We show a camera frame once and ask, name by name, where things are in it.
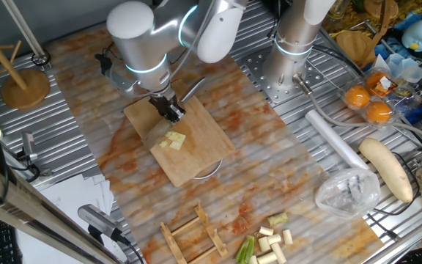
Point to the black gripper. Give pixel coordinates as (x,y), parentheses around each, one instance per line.
(163,103)

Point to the steel cleaver knife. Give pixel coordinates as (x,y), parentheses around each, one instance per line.
(156,133)

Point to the cut scallion half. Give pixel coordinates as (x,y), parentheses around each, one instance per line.
(176,145)

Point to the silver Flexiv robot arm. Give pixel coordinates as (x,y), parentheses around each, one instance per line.
(141,51)

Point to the wooden cutting board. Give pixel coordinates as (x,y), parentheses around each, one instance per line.
(200,150)

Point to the wooden knife rack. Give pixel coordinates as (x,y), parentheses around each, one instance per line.
(211,229)

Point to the orange marble pattern mat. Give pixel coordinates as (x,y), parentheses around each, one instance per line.
(288,165)

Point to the white paper stack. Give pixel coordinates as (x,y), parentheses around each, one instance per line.
(68,190)

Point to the wooden stand with round base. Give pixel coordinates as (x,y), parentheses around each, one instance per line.
(26,89)

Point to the pale green scallion piece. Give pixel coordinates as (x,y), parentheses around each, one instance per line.
(278,219)

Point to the green scallion leaf bunch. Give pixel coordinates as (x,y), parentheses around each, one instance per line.
(245,249)

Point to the white plastic wrap roll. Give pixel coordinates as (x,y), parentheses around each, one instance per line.
(333,141)

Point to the orange fruit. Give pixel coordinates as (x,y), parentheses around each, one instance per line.
(378,111)
(372,81)
(357,96)

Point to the clear plastic bag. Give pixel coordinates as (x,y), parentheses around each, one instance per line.
(346,194)

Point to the wooden disc holder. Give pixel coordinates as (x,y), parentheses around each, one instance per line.
(355,45)

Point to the white daikon radish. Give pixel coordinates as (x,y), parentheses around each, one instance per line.
(387,168)

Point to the clear plastic fruit container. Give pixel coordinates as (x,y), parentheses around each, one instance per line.
(394,91)

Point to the clear plastic cups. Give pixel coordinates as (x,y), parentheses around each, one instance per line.
(403,67)

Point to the light blue plush toy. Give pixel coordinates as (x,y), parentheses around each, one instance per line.
(418,34)

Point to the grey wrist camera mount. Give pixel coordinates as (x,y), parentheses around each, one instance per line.
(119,82)

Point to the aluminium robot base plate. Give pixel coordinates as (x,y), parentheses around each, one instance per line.
(256,67)

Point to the silver camera with black mount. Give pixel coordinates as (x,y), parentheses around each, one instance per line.
(97,220)

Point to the small silver camera on clamp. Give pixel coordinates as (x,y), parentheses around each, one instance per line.
(29,144)

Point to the aluminium frame beam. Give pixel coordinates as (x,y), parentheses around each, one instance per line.
(31,212)

